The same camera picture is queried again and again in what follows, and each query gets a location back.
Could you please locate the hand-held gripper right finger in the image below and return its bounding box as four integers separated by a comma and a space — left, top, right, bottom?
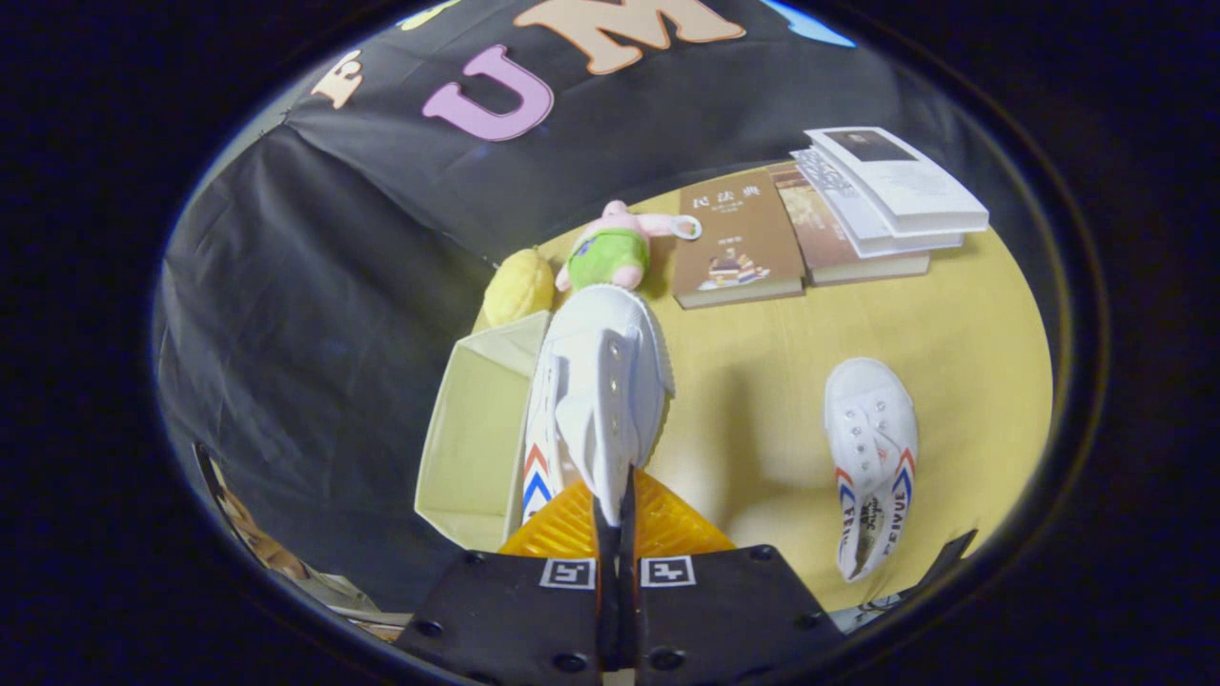
620, 465, 849, 686

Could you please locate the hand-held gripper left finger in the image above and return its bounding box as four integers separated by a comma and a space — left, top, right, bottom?
393, 467, 620, 686

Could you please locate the beige fabric storage box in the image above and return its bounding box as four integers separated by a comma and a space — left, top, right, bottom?
415, 310, 554, 554

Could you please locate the white canvas shoe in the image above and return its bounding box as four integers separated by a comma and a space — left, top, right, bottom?
519, 284, 676, 527
823, 357, 920, 583

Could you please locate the yellow plush toy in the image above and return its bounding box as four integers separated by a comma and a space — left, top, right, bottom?
481, 248, 556, 328

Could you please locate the black backdrop cloth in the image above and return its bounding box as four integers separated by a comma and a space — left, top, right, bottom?
157, 0, 1049, 611

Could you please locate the pink and green plush toy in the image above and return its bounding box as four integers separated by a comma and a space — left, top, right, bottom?
556, 200, 703, 293

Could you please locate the brown cover book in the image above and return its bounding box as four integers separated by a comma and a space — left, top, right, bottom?
671, 171, 807, 310

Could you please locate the photo cover book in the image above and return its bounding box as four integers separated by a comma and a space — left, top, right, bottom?
767, 160, 931, 287

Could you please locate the grey patterned book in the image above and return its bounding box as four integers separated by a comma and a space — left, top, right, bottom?
789, 146, 965, 259

